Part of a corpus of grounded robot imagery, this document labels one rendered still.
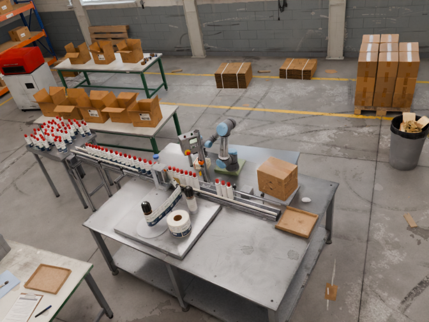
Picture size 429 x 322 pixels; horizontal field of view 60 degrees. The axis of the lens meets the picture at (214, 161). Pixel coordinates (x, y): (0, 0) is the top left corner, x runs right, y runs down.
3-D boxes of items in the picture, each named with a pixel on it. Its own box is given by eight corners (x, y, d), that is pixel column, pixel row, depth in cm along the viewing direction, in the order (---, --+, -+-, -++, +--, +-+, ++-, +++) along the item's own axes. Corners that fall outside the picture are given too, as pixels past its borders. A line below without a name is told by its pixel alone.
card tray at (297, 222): (274, 227, 329) (274, 224, 326) (286, 208, 345) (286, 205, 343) (308, 238, 314) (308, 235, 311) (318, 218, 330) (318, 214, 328)
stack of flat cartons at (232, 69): (216, 88, 754) (213, 73, 735) (223, 76, 794) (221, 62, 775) (246, 88, 733) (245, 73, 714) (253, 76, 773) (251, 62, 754)
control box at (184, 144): (181, 151, 364) (177, 135, 353) (197, 145, 368) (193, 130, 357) (184, 156, 356) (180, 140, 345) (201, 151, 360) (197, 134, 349)
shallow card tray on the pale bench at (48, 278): (24, 288, 321) (22, 285, 319) (41, 265, 339) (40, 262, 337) (56, 294, 310) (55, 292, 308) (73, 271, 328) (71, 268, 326)
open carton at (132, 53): (117, 65, 724) (111, 46, 702) (130, 56, 754) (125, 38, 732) (134, 66, 706) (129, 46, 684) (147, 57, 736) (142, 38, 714)
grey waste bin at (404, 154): (384, 170, 487) (391, 131, 450) (385, 151, 517) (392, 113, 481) (421, 175, 470) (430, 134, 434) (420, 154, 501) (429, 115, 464)
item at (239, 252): (82, 225, 371) (81, 224, 370) (170, 143, 467) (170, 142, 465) (276, 312, 268) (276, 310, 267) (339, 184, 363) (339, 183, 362)
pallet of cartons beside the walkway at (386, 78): (410, 117, 572) (421, 62, 519) (352, 114, 603) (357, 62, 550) (408, 82, 658) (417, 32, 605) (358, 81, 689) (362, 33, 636)
